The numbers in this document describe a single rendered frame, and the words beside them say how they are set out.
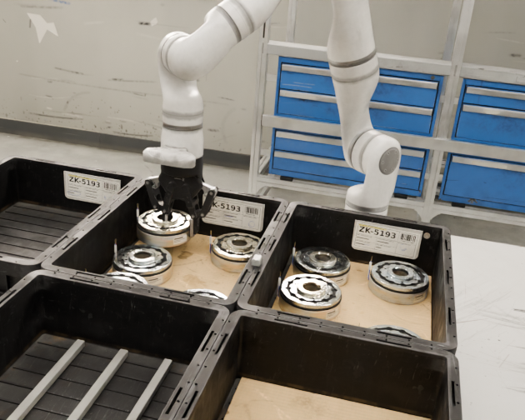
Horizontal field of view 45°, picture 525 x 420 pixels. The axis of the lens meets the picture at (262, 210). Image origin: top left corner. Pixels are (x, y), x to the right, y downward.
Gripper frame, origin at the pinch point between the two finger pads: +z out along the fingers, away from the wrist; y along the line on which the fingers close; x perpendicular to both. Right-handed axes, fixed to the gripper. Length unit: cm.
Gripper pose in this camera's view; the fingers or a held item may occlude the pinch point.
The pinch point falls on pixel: (180, 224)
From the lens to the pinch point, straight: 119.7
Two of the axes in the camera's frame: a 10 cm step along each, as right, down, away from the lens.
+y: -9.7, -1.6, 2.0
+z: -0.7, 9.1, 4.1
